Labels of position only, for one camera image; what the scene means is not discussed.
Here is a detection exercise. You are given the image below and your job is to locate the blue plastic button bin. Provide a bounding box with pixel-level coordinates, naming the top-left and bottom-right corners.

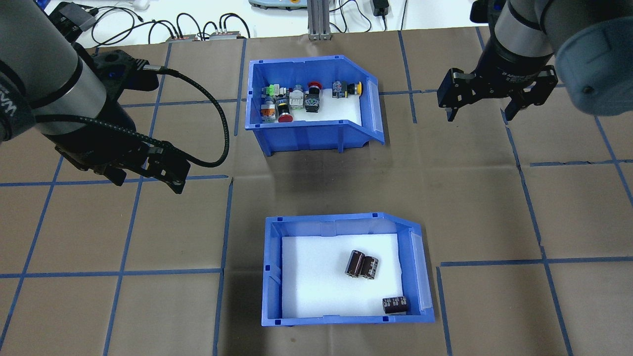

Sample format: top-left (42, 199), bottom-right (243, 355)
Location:
top-left (245, 55), bottom-right (385, 157)

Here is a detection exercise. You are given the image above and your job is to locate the blue plastic battery bin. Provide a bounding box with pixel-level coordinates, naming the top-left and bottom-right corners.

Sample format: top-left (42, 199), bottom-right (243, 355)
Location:
top-left (261, 213), bottom-right (436, 327)

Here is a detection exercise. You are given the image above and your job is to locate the yellow push button black block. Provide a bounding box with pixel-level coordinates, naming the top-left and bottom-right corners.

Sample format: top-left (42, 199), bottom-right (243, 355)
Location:
top-left (332, 80), bottom-right (364, 98)

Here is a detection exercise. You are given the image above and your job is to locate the white foam bin liner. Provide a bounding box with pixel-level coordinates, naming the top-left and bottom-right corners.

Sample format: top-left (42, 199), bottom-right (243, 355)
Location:
top-left (281, 233), bottom-right (402, 318)
top-left (260, 94), bottom-right (364, 124)

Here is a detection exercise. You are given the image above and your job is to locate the grey docking hub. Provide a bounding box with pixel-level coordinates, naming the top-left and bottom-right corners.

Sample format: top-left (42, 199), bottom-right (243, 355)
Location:
top-left (49, 2), bottom-right (95, 33)

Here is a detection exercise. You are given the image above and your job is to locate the red stop button black body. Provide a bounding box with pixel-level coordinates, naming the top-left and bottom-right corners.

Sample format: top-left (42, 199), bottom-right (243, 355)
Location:
top-left (304, 82), bottom-right (322, 112)

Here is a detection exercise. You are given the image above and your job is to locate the light blue teach pendant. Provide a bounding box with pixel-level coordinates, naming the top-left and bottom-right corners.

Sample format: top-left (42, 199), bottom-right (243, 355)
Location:
top-left (249, 0), bottom-right (308, 10)

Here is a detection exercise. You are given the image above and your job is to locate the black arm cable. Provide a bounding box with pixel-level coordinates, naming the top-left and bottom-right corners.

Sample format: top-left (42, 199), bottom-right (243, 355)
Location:
top-left (30, 63), bottom-right (231, 169)

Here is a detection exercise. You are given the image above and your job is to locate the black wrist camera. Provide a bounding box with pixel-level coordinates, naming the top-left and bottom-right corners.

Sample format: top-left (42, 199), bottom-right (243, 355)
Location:
top-left (93, 49), bottom-right (150, 92)
top-left (470, 0), bottom-right (497, 24)

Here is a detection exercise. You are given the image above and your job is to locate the aluminium profile post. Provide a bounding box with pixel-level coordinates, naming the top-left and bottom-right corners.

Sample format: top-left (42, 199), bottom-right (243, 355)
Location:
top-left (307, 0), bottom-right (332, 41)

